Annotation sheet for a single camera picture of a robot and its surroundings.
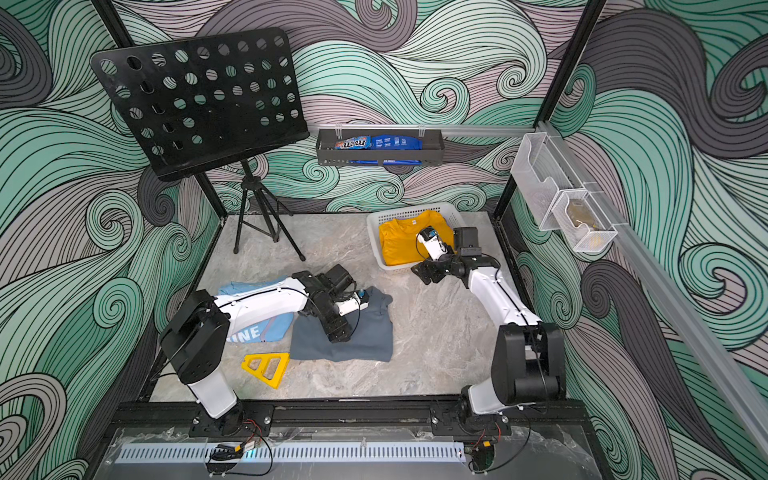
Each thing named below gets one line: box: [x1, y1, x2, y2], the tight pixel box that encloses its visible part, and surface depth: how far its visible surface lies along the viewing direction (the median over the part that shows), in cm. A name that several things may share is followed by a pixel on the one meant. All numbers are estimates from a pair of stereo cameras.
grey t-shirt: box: [290, 285, 393, 362], surface depth 85 cm
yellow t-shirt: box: [379, 210, 455, 266], surface depth 109 cm
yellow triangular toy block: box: [242, 352, 291, 389], surface depth 83 cm
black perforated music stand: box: [90, 28, 310, 262], surface depth 69 cm
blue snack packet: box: [371, 135, 423, 150], surface depth 94 cm
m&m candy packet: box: [334, 135, 372, 150], surface depth 94 cm
